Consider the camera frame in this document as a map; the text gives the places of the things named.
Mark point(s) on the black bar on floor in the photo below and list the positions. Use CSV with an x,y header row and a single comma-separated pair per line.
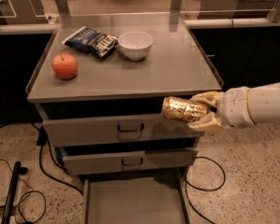
x,y
16,172

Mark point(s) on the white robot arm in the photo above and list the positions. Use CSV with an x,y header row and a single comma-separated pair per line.
x,y
263,104

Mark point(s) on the red apple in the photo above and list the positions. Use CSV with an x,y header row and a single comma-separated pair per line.
x,y
64,66

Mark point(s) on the blue chip bag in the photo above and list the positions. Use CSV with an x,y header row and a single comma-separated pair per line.
x,y
93,42

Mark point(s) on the orange soda can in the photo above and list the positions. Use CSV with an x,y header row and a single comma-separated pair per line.
x,y
183,109

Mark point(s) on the grey drawer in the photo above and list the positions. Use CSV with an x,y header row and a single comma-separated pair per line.
x,y
142,200
115,129
129,161

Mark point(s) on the middle grey drawer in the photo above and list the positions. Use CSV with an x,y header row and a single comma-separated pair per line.
x,y
129,161

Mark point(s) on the white bowl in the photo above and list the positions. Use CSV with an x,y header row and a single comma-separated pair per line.
x,y
135,45

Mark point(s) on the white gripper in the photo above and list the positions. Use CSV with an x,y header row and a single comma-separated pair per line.
x,y
232,107

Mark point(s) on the bottom grey drawer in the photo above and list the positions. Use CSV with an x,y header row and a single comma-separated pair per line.
x,y
142,200

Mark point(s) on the grey drawer cabinet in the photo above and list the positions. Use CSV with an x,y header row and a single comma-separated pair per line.
x,y
118,86

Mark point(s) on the top grey drawer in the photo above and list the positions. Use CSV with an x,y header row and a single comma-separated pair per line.
x,y
115,129

